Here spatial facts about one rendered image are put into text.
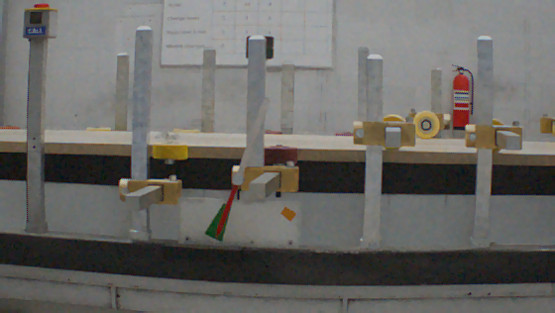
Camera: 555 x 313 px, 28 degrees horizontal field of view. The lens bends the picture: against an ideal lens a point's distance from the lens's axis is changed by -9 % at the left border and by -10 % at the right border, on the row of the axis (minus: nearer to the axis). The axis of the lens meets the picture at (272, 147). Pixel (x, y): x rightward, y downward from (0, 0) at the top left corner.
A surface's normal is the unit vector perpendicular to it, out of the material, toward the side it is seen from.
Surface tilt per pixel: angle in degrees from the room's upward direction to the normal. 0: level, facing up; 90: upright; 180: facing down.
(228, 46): 90
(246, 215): 90
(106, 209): 90
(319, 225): 90
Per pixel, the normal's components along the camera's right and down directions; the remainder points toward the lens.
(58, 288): -0.10, 0.05
